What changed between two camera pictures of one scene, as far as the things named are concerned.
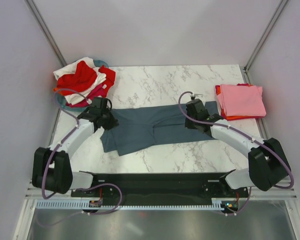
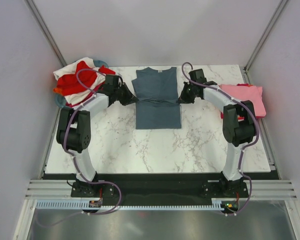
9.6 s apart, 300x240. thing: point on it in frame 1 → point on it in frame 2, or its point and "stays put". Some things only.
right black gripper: x=188 y=125 → x=183 y=98
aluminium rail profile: x=36 y=192 stays put
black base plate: x=162 y=187 stays put
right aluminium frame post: x=245 y=70 stays put
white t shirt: x=82 y=95 stays put
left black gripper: x=113 y=122 → x=130 y=98
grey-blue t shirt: x=141 y=127 → x=157 y=105
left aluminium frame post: x=46 y=32 stays put
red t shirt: x=82 y=77 stays put
